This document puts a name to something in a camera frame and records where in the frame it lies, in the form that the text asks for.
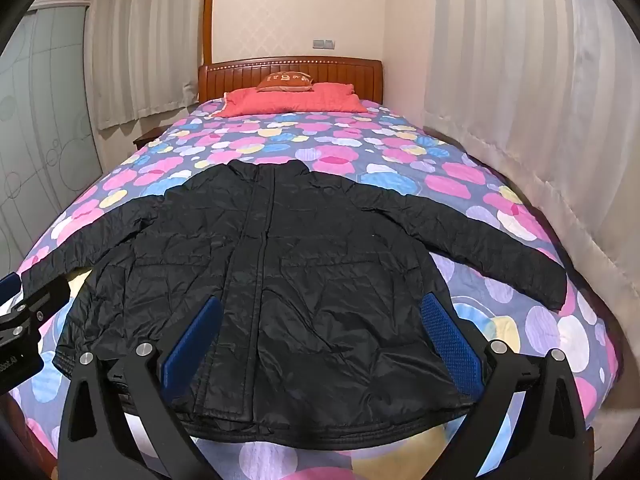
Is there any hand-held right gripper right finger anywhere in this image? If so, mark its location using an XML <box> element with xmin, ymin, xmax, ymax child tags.
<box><xmin>421</xmin><ymin>293</ymin><xmax>596</xmax><ymax>480</ymax></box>

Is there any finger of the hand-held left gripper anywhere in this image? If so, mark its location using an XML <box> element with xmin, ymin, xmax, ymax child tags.
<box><xmin>0</xmin><ymin>272</ymin><xmax>24</xmax><ymax>307</ymax></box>
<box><xmin>0</xmin><ymin>274</ymin><xmax>71</xmax><ymax>350</ymax></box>

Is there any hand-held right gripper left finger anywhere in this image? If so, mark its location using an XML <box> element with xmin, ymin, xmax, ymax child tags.
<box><xmin>57</xmin><ymin>295</ymin><xmax>225</xmax><ymax>480</ymax></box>

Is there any black puffer jacket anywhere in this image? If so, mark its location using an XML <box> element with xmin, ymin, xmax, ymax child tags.
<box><xmin>22</xmin><ymin>159</ymin><xmax>568</xmax><ymax>451</ymax></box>

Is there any frosted glass wardrobe door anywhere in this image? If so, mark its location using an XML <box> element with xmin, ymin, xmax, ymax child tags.
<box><xmin>0</xmin><ymin>5</ymin><xmax>104</xmax><ymax>273</ymax></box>

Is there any wooden nightstand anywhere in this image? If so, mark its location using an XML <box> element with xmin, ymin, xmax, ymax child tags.
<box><xmin>132</xmin><ymin>127</ymin><xmax>164</xmax><ymax>149</ymax></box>

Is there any floral dotted bedspread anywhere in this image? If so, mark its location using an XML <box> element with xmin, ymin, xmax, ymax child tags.
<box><xmin>10</xmin><ymin>97</ymin><xmax>626</xmax><ymax>480</ymax></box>

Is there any cream window curtain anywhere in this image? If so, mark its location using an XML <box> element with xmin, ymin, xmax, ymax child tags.
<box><xmin>85</xmin><ymin>0</ymin><xmax>212</xmax><ymax>132</ymax></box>
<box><xmin>424</xmin><ymin>0</ymin><xmax>640</xmax><ymax>313</ymax></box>

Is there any red pillow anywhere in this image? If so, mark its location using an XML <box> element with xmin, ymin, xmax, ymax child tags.
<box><xmin>214</xmin><ymin>82</ymin><xmax>368</xmax><ymax>119</ymax></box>

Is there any wooden headboard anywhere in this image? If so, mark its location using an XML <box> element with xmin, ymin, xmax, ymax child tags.
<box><xmin>197</xmin><ymin>56</ymin><xmax>385</xmax><ymax>107</ymax></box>

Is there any small orange cushion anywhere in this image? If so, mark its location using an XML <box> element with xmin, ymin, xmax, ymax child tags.
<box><xmin>256</xmin><ymin>72</ymin><xmax>315</xmax><ymax>94</ymax></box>

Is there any wooden wall post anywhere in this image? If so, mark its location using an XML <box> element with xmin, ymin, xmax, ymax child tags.
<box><xmin>202</xmin><ymin>0</ymin><xmax>219</xmax><ymax>68</ymax></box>

